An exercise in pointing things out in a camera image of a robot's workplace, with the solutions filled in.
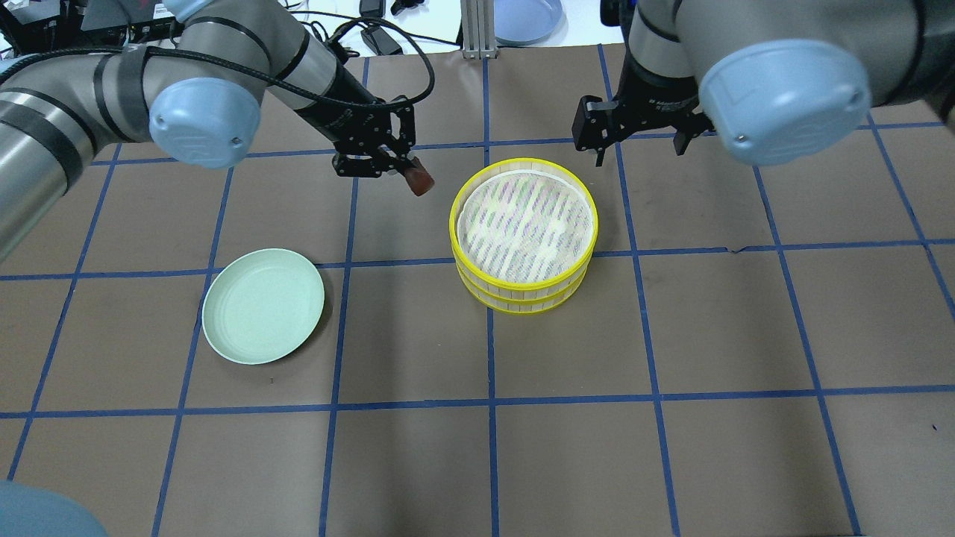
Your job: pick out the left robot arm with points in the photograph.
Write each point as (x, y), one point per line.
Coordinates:
(199, 102)

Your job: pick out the light green plate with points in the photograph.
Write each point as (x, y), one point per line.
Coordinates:
(263, 306)

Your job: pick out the black power adapter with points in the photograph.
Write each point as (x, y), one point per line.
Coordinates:
(380, 42)

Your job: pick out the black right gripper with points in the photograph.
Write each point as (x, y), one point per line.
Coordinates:
(650, 112)

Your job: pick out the blue plate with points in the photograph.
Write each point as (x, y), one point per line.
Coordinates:
(525, 22)

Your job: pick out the aluminium frame post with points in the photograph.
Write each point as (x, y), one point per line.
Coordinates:
(478, 29)

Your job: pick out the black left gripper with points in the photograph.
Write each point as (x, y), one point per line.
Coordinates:
(345, 113)

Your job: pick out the brown bun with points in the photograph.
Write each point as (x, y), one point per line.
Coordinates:
(418, 179)

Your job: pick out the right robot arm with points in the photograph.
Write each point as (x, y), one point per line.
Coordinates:
(775, 80)

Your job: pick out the yellow bamboo steamer layer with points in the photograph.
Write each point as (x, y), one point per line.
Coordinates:
(521, 302)
(523, 224)

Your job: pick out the black device box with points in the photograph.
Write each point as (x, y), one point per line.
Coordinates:
(40, 26)

